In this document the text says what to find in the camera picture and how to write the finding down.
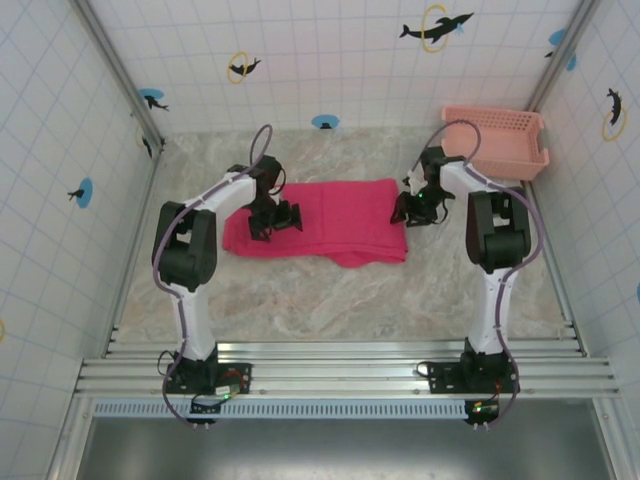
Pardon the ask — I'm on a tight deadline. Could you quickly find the aluminium frame post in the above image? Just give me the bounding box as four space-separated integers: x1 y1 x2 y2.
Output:
73 0 167 147
528 0 601 117

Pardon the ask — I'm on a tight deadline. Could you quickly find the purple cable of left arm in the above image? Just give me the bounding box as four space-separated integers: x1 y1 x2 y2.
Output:
151 123 276 426

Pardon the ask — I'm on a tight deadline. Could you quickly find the small dolphin sticker yellow ring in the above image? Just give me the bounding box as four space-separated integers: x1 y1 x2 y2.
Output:
601 87 629 143
227 51 263 85
134 124 154 160

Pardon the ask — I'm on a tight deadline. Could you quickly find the grey metal panel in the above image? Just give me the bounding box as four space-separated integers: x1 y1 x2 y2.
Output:
79 417 617 480

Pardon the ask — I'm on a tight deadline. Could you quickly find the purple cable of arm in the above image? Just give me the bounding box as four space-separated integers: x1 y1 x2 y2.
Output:
412 121 546 426
151 123 276 426

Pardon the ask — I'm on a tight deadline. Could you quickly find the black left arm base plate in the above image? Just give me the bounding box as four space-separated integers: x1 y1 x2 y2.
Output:
162 360 254 396

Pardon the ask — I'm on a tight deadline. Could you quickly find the aluminium rail beam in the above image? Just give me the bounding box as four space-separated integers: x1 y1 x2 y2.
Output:
74 340 621 400

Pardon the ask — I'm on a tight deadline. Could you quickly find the white slotted cable duct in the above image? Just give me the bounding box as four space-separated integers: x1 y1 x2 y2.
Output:
92 399 469 419

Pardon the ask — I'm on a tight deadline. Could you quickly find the large dolphin sticker yellow ring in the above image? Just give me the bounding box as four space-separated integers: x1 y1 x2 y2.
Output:
398 4 475 54

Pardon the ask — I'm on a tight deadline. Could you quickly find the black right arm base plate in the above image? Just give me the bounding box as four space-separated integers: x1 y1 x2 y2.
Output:
417 360 521 396

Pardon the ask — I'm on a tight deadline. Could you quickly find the pink towel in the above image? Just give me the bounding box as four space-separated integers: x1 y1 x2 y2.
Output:
222 178 410 270

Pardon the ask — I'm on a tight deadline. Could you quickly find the pink plastic basket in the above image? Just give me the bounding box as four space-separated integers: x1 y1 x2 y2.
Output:
440 103 551 182

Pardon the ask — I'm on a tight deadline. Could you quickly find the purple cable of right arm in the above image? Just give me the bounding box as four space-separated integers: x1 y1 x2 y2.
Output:
412 121 546 426

